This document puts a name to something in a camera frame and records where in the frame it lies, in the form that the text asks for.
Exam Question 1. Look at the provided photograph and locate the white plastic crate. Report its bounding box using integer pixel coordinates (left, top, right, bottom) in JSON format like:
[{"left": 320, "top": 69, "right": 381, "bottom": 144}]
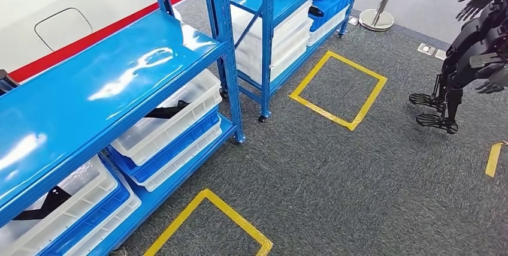
[
  {"left": 110, "top": 68, "right": 223, "bottom": 167},
  {"left": 63, "top": 191, "right": 143, "bottom": 256},
  {"left": 306, "top": 5, "right": 351, "bottom": 47},
  {"left": 130, "top": 121, "right": 223, "bottom": 193},
  {"left": 229, "top": 0, "right": 315, "bottom": 85},
  {"left": 0, "top": 155, "right": 120, "bottom": 256}
]

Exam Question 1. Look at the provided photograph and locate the chrome stanchion post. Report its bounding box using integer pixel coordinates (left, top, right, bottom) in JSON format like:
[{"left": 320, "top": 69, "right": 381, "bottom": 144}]
[{"left": 358, "top": 0, "right": 405, "bottom": 33}]

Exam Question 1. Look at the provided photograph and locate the black curved plastic part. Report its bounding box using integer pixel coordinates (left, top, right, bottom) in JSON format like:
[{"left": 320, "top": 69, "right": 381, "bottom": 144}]
[
  {"left": 308, "top": 0, "right": 326, "bottom": 18},
  {"left": 143, "top": 100, "right": 191, "bottom": 121},
  {"left": 11, "top": 185, "right": 72, "bottom": 222}
]

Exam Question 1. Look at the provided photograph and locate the yellow floor tape strip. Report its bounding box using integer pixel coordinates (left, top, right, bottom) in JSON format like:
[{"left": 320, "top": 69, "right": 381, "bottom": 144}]
[{"left": 484, "top": 140, "right": 508, "bottom": 179}]

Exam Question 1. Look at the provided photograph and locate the blue metal shelf rack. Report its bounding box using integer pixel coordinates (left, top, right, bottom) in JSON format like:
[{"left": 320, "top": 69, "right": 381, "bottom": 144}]
[
  {"left": 200, "top": 0, "right": 366, "bottom": 124},
  {"left": 0, "top": 0, "right": 247, "bottom": 256}
]

